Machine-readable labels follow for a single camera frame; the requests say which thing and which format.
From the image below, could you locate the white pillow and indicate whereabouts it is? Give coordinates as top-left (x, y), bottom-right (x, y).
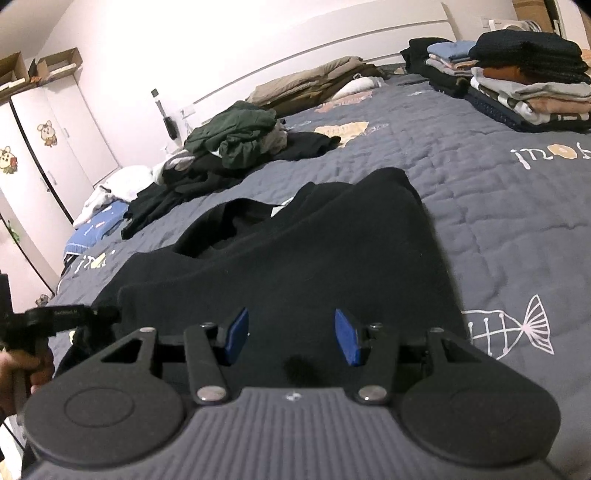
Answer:
top-left (331, 76), bottom-right (386, 100)

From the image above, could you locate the white box fan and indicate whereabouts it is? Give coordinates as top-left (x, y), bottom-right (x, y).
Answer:
top-left (483, 19), bottom-right (540, 32)

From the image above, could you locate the white headboard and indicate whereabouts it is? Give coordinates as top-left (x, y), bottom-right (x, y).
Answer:
top-left (192, 1), bottom-right (456, 119)

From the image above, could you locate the grey quilted bedspread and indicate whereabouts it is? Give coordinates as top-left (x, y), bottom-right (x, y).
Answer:
top-left (54, 75), bottom-right (590, 479)

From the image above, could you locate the white wardrobe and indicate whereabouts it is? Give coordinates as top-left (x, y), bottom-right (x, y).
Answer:
top-left (1, 76), bottom-right (119, 287)

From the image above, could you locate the folded clothes stack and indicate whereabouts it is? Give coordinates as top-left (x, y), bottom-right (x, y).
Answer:
top-left (400, 37), bottom-right (477, 98)
top-left (465, 30), bottom-right (590, 133)

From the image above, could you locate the black hanging device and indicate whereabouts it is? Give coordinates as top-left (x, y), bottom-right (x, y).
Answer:
top-left (155, 100), bottom-right (178, 140)

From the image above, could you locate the far folded clothes stack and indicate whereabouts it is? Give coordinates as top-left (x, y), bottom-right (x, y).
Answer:
top-left (400, 37), bottom-right (477, 98)

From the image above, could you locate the black clothes pile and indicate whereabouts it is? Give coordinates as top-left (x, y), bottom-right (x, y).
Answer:
top-left (121, 132), bottom-right (341, 240)

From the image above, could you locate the dark green garment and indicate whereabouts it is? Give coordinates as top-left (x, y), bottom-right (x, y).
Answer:
top-left (184, 101), bottom-right (287, 169)

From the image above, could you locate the blue pillow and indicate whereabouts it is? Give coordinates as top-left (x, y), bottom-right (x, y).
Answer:
top-left (63, 200), bottom-right (129, 257)

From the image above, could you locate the large cardboard box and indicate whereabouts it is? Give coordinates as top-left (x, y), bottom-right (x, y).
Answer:
top-left (0, 52), bottom-right (30, 94)

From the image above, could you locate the near folded clothes stack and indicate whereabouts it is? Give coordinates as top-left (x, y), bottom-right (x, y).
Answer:
top-left (465, 30), bottom-right (590, 133)

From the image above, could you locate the person's left hand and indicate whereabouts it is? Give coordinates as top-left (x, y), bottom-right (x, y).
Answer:
top-left (1, 344), bottom-right (55, 418)

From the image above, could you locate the black sweatshirt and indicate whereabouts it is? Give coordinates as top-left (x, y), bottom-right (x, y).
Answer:
top-left (55, 166), bottom-right (470, 393)

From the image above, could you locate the white garment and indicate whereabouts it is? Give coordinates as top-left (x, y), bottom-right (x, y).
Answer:
top-left (73, 165), bottom-right (153, 229)

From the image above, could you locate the folded brown blanket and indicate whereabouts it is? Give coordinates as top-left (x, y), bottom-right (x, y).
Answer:
top-left (246, 56), bottom-right (384, 117)

